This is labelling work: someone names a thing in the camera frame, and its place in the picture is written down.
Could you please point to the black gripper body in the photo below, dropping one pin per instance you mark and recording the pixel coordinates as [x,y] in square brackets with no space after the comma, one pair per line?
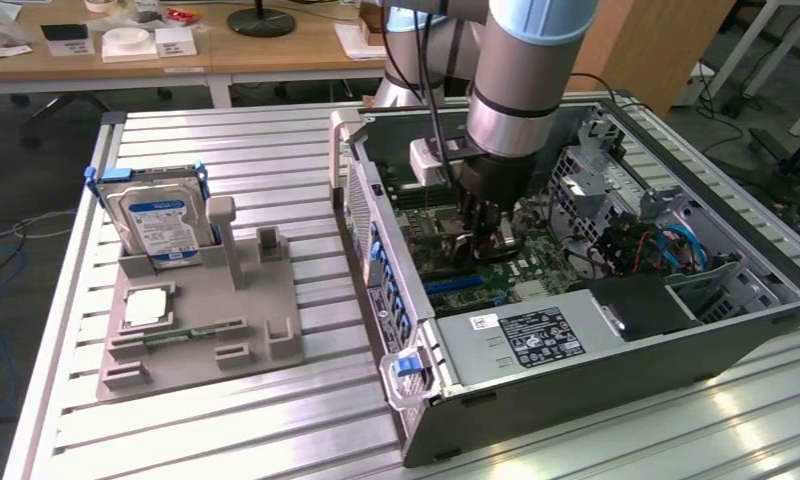
[497,180]

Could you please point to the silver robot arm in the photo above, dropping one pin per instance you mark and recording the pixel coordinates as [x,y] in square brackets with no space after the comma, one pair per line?
[527,75]

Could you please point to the CPU socket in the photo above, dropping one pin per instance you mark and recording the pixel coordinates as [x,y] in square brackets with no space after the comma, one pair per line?
[443,220]

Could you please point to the perforated metal disk bay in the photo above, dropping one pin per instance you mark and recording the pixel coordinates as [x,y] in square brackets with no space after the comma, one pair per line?
[577,170]

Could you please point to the blue expansion slot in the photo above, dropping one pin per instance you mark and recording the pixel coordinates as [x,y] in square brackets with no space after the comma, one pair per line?
[450,286]

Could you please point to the green motherboard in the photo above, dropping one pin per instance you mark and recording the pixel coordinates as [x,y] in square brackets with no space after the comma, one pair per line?
[527,280]

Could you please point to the blue slot latch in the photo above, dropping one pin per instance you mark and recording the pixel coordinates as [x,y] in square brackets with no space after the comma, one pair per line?
[390,280]
[378,255]
[377,232]

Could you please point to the dark grey inner panel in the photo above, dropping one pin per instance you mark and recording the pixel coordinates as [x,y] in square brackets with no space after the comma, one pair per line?
[394,140]

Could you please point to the white barcode sticker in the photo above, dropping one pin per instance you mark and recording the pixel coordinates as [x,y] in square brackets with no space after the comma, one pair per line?
[483,320]

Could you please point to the black rear label sticker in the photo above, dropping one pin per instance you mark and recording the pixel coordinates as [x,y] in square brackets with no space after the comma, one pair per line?
[381,315]

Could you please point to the grey power supply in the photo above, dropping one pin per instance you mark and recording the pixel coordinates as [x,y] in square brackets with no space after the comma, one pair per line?
[467,345]

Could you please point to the black power supply label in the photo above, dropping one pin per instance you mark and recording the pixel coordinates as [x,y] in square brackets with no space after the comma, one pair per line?
[541,337]

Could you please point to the black plastic shroud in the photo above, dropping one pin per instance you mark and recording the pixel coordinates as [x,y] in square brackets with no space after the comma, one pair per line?
[641,305]

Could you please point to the wooden cabinet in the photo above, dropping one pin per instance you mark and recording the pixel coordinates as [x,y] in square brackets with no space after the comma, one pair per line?
[641,50]

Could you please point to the white booklet stack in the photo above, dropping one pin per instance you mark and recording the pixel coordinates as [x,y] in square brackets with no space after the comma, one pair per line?
[361,45]

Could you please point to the open PC case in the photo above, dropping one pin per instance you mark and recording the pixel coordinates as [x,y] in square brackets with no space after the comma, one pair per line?
[574,400]

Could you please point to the brown cardboard box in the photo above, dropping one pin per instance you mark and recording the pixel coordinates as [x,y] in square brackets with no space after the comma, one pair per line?
[373,15]

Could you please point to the open metal disk bay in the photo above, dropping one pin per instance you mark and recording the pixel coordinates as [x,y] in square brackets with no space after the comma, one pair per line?
[741,280]

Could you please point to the grey parts rack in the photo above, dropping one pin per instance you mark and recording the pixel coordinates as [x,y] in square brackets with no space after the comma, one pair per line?
[241,320]

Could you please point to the wooden desk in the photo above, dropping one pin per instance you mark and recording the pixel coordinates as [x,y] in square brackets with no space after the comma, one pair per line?
[40,70]
[274,50]

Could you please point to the black equipment base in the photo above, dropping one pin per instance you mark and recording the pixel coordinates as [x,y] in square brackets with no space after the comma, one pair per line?
[794,165]

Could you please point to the black round lamp base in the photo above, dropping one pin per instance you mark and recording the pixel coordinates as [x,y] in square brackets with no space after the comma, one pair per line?
[261,24]

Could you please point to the hard disk with blue carrier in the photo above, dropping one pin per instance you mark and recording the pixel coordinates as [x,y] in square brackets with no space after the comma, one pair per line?
[156,220]

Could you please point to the green RAM stick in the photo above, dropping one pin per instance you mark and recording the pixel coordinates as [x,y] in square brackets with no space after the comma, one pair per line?
[174,336]

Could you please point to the silver CPU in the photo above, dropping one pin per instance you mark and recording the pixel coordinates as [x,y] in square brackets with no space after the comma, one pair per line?
[146,306]

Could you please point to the plain white box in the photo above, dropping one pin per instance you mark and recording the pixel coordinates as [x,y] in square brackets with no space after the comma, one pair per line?
[174,42]

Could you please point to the red package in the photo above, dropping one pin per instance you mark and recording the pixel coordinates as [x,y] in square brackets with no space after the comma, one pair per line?
[182,16]

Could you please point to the black chair base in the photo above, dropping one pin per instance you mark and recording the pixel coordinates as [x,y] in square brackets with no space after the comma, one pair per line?
[60,107]

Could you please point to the white tape roll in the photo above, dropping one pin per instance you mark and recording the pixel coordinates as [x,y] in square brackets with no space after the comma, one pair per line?
[99,6]

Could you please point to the white box with black top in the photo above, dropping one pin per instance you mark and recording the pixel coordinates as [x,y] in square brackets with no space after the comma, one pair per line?
[70,47]

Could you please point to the white paper card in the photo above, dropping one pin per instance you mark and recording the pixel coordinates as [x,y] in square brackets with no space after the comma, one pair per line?
[7,51]

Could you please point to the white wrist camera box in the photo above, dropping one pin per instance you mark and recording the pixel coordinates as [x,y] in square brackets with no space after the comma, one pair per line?
[427,165]

